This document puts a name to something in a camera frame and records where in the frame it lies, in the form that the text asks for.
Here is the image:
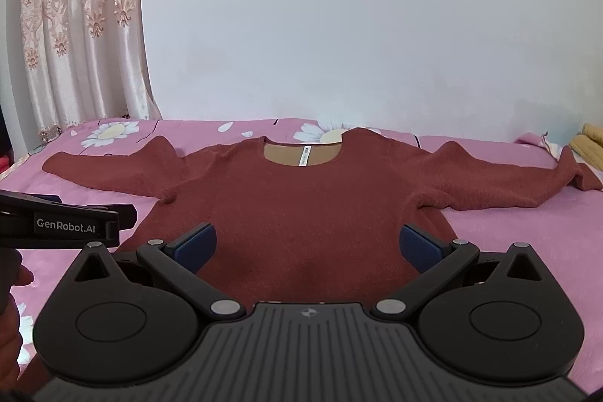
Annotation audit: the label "dark red knit sweater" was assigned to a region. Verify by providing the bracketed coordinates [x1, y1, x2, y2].
[43, 128, 602, 306]

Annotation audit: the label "folded mustard yellow clothes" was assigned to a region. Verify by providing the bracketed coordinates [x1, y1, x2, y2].
[569, 124, 603, 170]

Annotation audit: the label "person's left hand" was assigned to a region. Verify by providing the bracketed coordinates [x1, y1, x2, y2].
[1, 249, 34, 390]

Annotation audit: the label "beige floral curtain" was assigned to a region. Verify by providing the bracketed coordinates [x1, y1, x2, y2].
[20, 0, 161, 142]

